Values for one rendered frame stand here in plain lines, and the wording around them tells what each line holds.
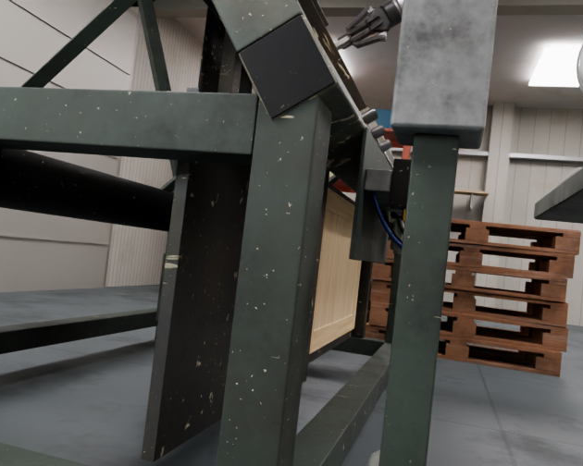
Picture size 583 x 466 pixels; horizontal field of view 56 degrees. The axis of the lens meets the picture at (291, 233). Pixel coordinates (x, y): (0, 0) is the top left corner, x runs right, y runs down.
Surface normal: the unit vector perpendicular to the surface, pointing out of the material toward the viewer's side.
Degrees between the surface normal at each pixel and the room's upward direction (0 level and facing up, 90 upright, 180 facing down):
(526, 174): 90
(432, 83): 90
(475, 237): 90
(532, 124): 90
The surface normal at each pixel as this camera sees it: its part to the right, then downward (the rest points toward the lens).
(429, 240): -0.28, -0.07
